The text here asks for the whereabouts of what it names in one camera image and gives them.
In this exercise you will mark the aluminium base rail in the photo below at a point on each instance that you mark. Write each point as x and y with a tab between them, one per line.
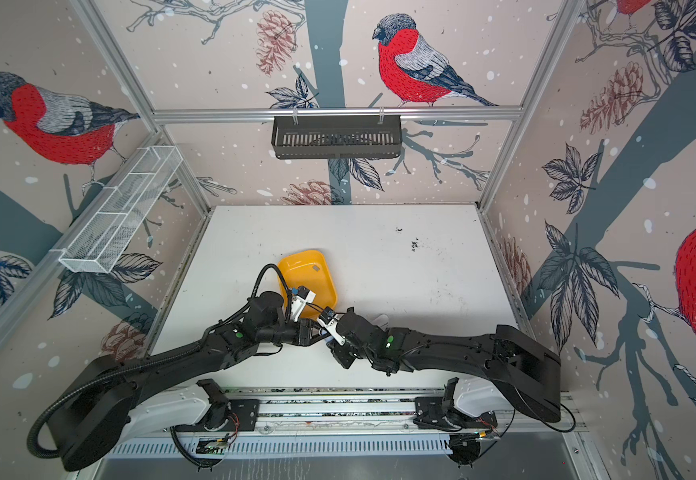
361	424

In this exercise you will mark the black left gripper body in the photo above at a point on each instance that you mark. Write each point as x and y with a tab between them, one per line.
299	339

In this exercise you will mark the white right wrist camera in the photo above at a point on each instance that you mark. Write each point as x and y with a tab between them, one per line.
328	319

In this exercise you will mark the aluminium top crossbar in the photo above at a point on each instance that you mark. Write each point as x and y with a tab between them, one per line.
457	113

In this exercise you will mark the yellow plastic tray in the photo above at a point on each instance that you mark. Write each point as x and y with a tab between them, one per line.
297	270

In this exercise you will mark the white wire mesh basket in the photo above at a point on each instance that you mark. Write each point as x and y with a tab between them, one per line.
104	238

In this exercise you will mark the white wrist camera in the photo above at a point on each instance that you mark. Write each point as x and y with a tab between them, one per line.
302	298
328	319

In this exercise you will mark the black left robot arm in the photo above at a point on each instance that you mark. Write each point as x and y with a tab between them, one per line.
89	419

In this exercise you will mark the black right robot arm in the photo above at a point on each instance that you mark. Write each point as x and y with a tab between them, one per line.
524	371

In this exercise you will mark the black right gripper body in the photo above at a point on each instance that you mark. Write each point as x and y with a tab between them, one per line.
346	353

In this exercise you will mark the black hanging wire basket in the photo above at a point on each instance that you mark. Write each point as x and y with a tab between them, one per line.
337	137

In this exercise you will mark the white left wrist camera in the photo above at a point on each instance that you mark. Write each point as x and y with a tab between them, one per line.
302	298

